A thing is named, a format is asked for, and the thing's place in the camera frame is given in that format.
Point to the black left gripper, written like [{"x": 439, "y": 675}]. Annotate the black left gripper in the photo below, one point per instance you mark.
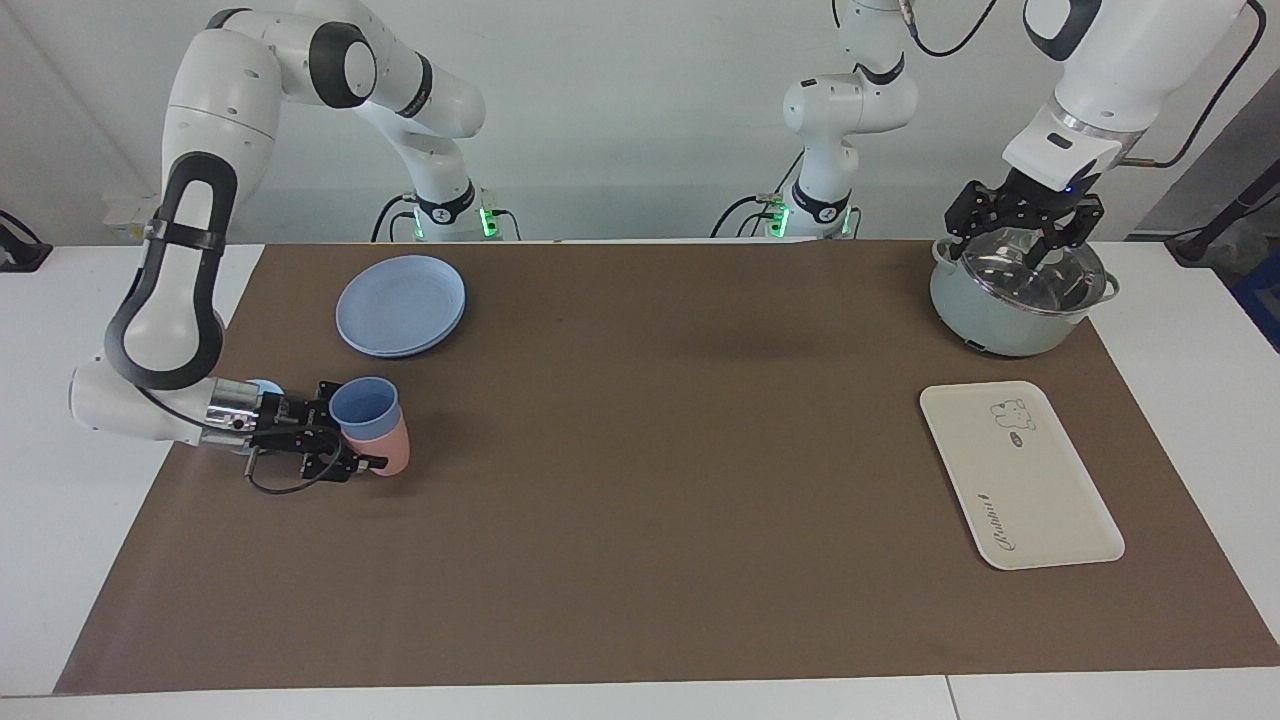
[{"x": 1040, "y": 196}]

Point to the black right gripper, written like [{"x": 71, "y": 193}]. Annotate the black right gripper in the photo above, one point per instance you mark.
[{"x": 290, "y": 425}]

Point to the blue ribbed cup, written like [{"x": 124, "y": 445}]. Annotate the blue ribbed cup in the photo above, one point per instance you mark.
[{"x": 365, "y": 405}]

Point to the pink cup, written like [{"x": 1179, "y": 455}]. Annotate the pink cup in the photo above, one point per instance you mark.
[{"x": 392, "y": 450}]

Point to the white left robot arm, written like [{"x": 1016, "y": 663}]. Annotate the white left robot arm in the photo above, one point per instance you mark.
[{"x": 1110, "y": 70}]

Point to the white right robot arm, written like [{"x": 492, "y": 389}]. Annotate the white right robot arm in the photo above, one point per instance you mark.
[{"x": 195, "y": 230}]

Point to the cream tray with bear print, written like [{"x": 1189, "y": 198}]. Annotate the cream tray with bear print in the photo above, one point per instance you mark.
[{"x": 1020, "y": 475}]

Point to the glass pot lid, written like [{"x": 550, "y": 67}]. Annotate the glass pot lid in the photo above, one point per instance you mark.
[{"x": 1030, "y": 280}]

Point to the light blue bowl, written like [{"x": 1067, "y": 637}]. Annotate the light blue bowl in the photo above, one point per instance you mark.
[{"x": 266, "y": 386}]

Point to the pale green cooking pot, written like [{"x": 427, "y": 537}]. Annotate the pale green cooking pot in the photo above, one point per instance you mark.
[{"x": 985, "y": 320}]

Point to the blue plastic plate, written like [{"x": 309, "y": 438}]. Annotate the blue plastic plate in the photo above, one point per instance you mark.
[{"x": 400, "y": 305}]

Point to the black stand pole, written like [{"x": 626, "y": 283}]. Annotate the black stand pole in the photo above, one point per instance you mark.
[{"x": 1225, "y": 220}]

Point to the blue crate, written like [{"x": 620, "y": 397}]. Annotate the blue crate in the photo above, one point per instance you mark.
[{"x": 1262, "y": 300}]

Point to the brown table mat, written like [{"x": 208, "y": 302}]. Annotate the brown table mat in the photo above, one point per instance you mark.
[{"x": 650, "y": 500}]

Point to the black table clamp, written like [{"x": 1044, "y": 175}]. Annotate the black table clamp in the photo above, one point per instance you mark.
[{"x": 22, "y": 250}]

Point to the white wall power strip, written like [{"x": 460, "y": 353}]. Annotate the white wall power strip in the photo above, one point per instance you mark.
[{"x": 125, "y": 222}]

